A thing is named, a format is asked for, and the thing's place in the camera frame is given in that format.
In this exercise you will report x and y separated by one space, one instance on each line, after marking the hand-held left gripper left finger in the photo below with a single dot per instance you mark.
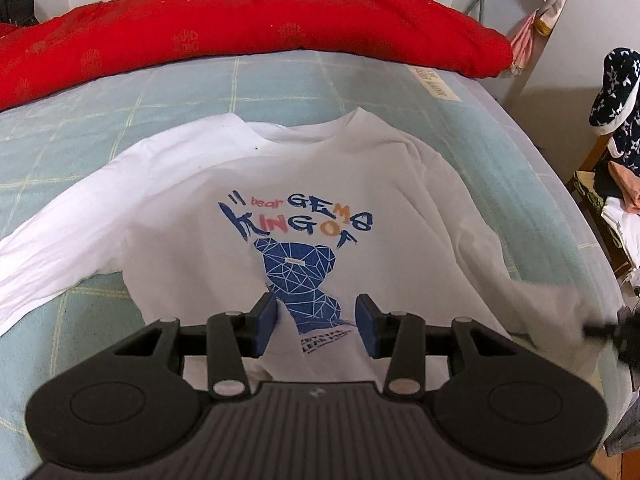
263 325

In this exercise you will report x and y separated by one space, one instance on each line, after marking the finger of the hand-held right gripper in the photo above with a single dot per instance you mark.
602 332

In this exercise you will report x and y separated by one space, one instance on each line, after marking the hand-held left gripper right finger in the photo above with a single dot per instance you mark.
367 327

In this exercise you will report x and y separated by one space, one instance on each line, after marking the white printed long-sleeve shirt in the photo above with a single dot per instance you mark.
190 240

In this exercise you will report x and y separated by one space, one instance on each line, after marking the white folded garment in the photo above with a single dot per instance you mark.
620 230

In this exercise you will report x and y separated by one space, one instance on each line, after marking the green chair cushion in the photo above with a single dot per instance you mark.
590 192

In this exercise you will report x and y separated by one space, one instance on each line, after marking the peach folded garment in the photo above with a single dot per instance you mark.
627 185

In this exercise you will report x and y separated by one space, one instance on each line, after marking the wooden chair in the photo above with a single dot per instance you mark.
592 155

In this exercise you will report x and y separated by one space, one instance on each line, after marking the dark star-patterned garment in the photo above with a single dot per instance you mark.
615 90

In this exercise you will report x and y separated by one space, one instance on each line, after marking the bed with green checked sheet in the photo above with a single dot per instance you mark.
75 155

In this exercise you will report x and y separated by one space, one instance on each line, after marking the red quilt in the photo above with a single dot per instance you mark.
200 25

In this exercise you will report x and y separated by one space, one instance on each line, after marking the pink striped curtain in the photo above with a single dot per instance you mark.
555 0

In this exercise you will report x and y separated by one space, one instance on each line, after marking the black backpack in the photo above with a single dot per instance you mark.
17 2

